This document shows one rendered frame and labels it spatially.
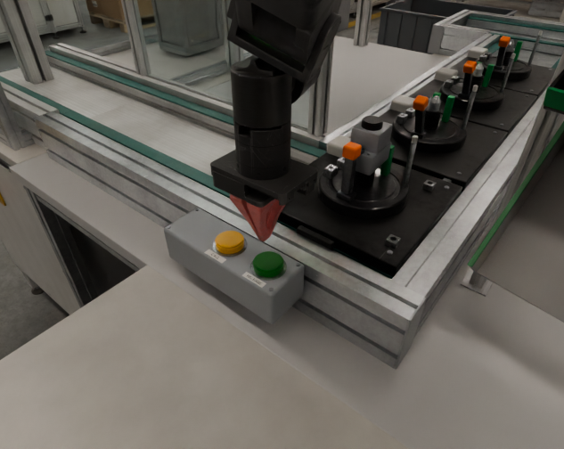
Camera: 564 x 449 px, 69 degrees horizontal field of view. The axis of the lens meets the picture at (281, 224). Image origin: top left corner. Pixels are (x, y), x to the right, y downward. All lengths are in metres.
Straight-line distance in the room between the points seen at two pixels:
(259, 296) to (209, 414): 0.15
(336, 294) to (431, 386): 0.16
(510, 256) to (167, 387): 0.44
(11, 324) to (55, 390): 1.40
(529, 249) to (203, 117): 0.73
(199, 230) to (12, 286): 1.63
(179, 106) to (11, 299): 1.32
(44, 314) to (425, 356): 1.64
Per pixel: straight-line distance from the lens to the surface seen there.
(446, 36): 1.81
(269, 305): 0.53
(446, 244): 0.62
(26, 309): 2.04
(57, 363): 0.65
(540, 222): 0.56
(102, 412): 0.58
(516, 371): 0.64
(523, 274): 0.54
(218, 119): 0.98
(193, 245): 0.59
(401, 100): 0.98
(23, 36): 1.42
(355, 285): 0.53
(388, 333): 0.54
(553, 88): 0.45
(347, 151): 0.58
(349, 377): 0.57
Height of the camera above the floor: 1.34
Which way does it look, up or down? 39 degrees down
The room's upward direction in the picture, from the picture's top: straight up
